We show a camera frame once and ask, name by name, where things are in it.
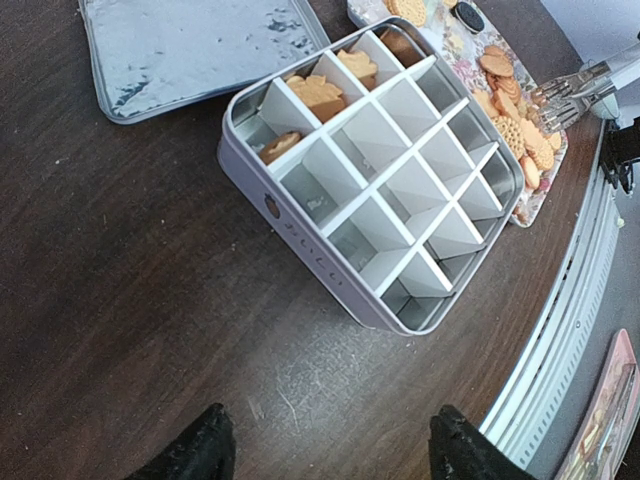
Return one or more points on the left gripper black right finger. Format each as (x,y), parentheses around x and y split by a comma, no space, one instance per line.
(457,450)

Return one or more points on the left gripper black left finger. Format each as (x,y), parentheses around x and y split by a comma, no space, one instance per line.
(205,449)

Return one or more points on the silver serving tongs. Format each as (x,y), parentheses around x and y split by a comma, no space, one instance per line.
(564,100)

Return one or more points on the pink tray with scraps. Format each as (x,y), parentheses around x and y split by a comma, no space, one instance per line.
(611,419)

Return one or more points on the grey divided cookie tin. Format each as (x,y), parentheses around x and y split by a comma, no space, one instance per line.
(395,202)

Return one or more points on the chocolate chip cookie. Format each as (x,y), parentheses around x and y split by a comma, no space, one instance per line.
(279,146)

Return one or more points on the tan sandwich biscuit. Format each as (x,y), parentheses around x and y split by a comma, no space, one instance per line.
(511,132)

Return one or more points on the leaf cookie in tin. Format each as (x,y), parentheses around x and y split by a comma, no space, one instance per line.
(361,66)
(324,99)

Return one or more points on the silver tin lid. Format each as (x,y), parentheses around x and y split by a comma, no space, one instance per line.
(150,57)

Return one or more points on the round tan perforated biscuit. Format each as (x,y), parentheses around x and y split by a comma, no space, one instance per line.
(413,11)

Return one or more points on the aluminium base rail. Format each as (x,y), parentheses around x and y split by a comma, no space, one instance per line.
(581,288)

